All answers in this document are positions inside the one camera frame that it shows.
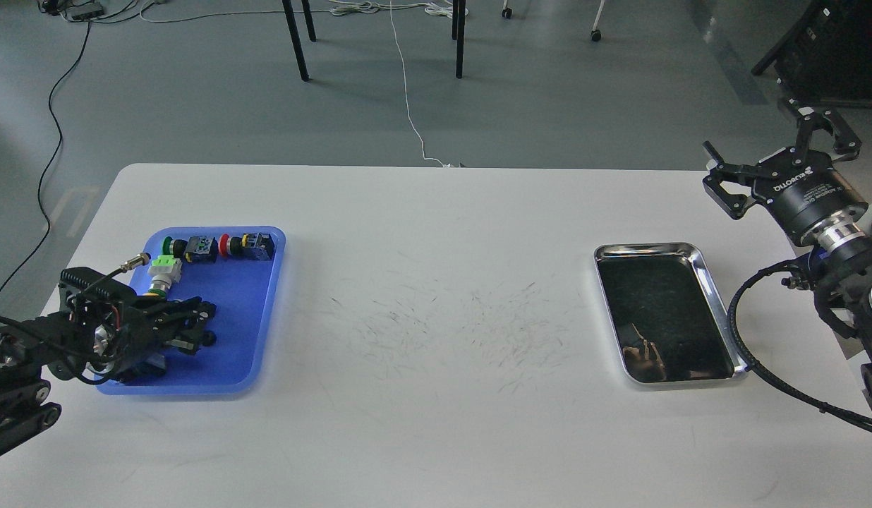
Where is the red push button switch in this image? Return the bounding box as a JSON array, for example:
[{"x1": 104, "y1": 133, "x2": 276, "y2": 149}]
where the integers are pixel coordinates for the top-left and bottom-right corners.
[{"x1": 219, "y1": 234, "x2": 276, "y2": 261}]

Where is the black table leg right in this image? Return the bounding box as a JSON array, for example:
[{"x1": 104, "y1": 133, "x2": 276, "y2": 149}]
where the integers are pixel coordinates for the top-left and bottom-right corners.
[{"x1": 450, "y1": 0, "x2": 467, "y2": 78}]

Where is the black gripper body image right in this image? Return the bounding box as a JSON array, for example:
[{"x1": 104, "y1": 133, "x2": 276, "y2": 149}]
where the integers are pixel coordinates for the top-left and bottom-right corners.
[{"x1": 752, "y1": 148, "x2": 868, "y2": 247}]

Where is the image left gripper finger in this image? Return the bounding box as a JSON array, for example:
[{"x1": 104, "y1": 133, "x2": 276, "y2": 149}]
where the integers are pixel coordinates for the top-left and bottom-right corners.
[
  {"x1": 151, "y1": 297, "x2": 217, "y2": 326},
  {"x1": 153, "y1": 328, "x2": 206, "y2": 355}
]

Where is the blue plastic tray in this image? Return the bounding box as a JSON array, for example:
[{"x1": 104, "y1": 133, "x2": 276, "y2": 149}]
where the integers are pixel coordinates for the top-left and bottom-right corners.
[{"x1": 97, "y1": 226, "x2": 286, "y2": 397}]

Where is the silver metal tray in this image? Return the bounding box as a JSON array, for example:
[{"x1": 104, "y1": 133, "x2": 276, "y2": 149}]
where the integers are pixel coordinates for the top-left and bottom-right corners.
[{"x1": 593, "y1": 242, "x2": 748, "y2": 389}]

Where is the green push button switch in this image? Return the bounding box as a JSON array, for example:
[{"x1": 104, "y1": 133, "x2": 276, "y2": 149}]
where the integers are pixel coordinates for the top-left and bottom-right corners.
[{"x1": 161, "y1": 236, "x2": 219, "y2": 264}]

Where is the green white selector switch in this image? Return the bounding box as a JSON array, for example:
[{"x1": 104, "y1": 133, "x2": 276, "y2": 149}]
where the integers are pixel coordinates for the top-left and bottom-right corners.
[{"x1": 145, "y1": 255, "x2": 183, "y2": 297}]

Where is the black power strip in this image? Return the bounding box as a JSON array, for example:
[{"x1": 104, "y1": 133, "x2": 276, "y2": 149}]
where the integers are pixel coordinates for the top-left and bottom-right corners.
[{"x1": 64, "y1": 1, "x2": 106, "y2": 22}]

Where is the white floor cable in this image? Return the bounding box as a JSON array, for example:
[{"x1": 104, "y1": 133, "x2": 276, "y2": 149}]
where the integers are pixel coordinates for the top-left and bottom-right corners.
[{"x1": 138, "y1": 0, "x2": 472, "y2": 169}]

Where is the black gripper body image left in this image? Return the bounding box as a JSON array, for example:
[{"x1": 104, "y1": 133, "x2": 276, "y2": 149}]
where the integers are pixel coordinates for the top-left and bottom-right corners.
[{"x1": 77, "y1": 296, "x2": 162, "y2": 374}]

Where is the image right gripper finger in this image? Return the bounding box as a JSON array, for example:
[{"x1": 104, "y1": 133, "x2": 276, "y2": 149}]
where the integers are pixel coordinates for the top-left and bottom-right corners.
[
  {"x1": 702, "y1": 141, "x2": 761, "y2": 219},
  {"x1": 778, "y1": 97, "x2": 862, "y2": 167}
]

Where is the black equipment cart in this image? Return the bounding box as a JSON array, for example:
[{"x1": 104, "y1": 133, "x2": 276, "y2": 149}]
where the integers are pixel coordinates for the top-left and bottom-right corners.
[{"x1": 750, "y1": 1, "x2": 872, "y2": 109}]

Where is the black gear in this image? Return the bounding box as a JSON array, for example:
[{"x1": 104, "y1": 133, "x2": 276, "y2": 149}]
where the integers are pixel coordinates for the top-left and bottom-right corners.
[{"x1": 200, "y1": 330, "x2": 217, "y2": 347}]

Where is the black floor cable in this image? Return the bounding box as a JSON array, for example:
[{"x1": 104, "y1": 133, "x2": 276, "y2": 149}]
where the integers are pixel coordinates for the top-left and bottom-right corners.
[{"x1": 0, "y1": 0, "x2": 137, "y2": 318}]

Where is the black table leg left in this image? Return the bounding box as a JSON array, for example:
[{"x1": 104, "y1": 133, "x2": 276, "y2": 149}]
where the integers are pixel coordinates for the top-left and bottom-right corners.
[{"x1": 281, "y1": 0, "x2": 317, "y2": 83}]

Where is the black table leg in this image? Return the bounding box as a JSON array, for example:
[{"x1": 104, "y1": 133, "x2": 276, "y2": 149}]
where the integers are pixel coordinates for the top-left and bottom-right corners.
[
  {"x1": 281, "y1": 0, "x2": 317, "y2": 83},
  {"x1": 450, "y1": 0, "x2": 467, "y2": 78}
]

